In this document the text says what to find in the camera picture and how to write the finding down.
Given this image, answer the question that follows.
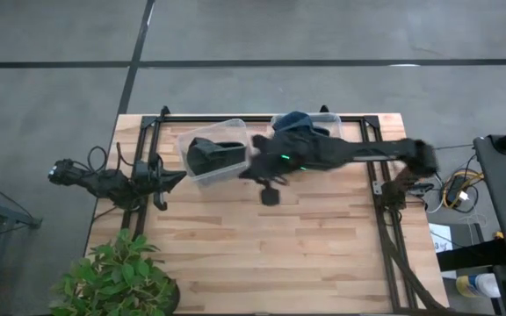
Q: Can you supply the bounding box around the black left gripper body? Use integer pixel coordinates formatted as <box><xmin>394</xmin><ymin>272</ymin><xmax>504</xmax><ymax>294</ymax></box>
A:
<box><xmin>133</xmin><ymin>155</ymin><xmax>170</xmax><ymax>212</ymax></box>

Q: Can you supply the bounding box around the black aluminium table frame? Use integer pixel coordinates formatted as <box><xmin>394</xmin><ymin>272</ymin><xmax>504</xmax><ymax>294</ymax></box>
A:
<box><xmin>120</xmin><ymin>104</ymin><xmax>419</xmax><ymax>315</ymax></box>

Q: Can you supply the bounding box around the small grey metal bracket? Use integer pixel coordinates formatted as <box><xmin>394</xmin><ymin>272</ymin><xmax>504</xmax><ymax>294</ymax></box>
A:
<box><xmin>408</xmin><ymin>181</ymin><xmax>436</xmax><ymax>198</ymax></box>

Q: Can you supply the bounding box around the white bottle yellow cap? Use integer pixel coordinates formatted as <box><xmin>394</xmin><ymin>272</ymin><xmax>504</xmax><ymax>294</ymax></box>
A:
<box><xmin>454</xmin><ymin>272</ymin><xmax>502</xmax><ymax>300</ymax></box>

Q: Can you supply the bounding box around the dark blue cap white label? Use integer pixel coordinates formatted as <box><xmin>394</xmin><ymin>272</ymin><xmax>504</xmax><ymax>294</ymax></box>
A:
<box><xmin>272</xmin><ymin>110</ymin><xmax>320</xmax><ymax>135</ymax></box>

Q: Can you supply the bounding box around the thick black cable sleeve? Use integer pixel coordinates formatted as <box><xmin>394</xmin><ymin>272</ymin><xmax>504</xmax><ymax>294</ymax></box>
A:
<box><xmin>379</xmin><ymin>210</ymin><xmax>454</xmax><ymax>316</ymax></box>

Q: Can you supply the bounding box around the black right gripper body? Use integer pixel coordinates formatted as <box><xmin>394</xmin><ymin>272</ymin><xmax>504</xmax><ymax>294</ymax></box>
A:
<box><xmin>250</xmin><ymin>133</ymin><xmax>291</xmax><ymax>207</ymax></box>

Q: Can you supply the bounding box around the green leafy plant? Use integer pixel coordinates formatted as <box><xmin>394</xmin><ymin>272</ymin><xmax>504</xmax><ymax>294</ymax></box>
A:
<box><xmin>48</xmin><ymin>227</ymin><xmax>179</xmax><ymax>316</ymax></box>

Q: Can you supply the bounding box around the thin black cable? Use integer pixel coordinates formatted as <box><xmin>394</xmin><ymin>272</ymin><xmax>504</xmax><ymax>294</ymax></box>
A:
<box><xmin>435</xmin><ymin>142</ymin><xmax>477</xmax><ymax>151</ymax></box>

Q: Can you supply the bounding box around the black cable loop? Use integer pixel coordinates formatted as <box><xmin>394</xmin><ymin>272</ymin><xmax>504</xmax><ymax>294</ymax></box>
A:
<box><xmin>86</xmin><ymin>145</ymin><xmax>110</xmax><ymax>175</ymax></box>

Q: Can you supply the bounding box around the clear plastic storage bin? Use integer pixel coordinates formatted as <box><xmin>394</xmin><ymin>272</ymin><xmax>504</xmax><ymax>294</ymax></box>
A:
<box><xmin>270</xmin><ymin>111</ymin><xmax>344</xmax><ymax>148</ymax></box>
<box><xmin>176</xmin><ymin>118</ymin><xmax>251</xmax><ymax>189</ymax></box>

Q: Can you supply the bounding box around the yellow cable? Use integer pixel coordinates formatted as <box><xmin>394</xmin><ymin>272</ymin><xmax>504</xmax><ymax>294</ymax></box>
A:
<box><xmin>440</xmin><ymin>169</ymin><xmax>486</xmax><ymax>208</ymax></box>

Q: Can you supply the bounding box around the black plant pot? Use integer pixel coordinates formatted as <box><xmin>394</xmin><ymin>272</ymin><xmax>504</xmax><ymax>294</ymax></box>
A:
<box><xmin>160</xmin><ymin>278</ymin><xmax>182</xmax><ymax>316</ymax></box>

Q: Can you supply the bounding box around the grey metal stand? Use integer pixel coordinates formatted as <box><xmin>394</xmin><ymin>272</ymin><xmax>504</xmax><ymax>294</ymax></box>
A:
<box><xmin>0</xmin><ymin>174</ymin><xmax>43</xmax><ymax>316</ymax></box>

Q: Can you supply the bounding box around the black power adapter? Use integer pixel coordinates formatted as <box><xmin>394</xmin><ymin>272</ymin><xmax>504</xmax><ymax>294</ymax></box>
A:
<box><xmin>445</xmin><ymin>175</ymin><xmax>470</xmax><ymax>205</ymax></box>

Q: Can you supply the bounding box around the white printed paper sheet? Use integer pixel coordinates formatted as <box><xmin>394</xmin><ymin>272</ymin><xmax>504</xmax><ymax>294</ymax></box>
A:
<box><xmin>427</xmin><ymin>222</ymin><xmax>455</xmax><ymax>255</ymax></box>

